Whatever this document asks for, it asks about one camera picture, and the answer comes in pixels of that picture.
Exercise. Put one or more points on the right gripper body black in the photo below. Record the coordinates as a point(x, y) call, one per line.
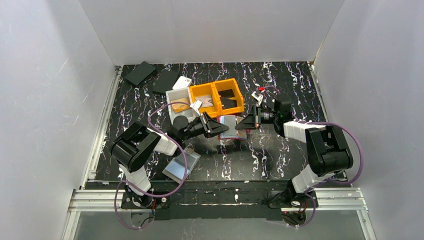
point(257, 116)

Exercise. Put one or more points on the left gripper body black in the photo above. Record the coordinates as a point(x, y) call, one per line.
point(204, 124)

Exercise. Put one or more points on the red leather card holder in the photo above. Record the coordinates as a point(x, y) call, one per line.
point(231, 121)

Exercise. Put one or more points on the gold credit card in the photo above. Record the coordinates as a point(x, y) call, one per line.
point(180, 105)

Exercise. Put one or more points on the grey credit card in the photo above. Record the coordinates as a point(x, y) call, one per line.
point(227, 103)

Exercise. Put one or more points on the grey card holder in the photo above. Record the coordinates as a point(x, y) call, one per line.
point(176, 167)

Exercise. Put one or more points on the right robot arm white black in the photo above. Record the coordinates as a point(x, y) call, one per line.
point(327, 149)

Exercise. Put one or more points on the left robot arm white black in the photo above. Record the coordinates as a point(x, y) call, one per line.
point(135, 145)

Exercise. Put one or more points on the id card in bin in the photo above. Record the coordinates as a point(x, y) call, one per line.
point(207, 100)

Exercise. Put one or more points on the black card in bin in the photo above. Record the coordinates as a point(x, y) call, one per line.
point(228, 93)

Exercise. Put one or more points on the white plastic bin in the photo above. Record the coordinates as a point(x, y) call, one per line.
point(175, 94)

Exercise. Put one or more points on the orange bin middle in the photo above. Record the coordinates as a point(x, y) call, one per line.
point(206, 93)

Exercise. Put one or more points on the orange bin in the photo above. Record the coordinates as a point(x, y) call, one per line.
point(206, 93)
point(230, 83)

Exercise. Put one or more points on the orange bin right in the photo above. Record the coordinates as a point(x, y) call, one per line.
point(230, 83)

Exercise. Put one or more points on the white small box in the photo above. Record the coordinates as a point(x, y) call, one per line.
point(182, 83)

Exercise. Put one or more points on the black flat box right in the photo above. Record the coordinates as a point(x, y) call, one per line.
point(165, 82)

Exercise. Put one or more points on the black flat box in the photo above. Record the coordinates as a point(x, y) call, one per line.
point(165, 82)
point(140, 73)

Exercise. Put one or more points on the black flat box left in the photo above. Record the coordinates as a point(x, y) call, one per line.
point(140, 73)

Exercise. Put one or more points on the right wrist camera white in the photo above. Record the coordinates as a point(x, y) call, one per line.
point(257, 95)

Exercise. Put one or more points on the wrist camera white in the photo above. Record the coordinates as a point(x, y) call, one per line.
point(257, 95)
point(195, 107)

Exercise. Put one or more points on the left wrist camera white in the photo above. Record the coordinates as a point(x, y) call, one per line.
point(195, 107)

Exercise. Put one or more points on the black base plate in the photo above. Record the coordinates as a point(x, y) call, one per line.
point(250, 199)

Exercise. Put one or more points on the aluminium rail frame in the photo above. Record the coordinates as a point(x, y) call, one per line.
point(84, 200)

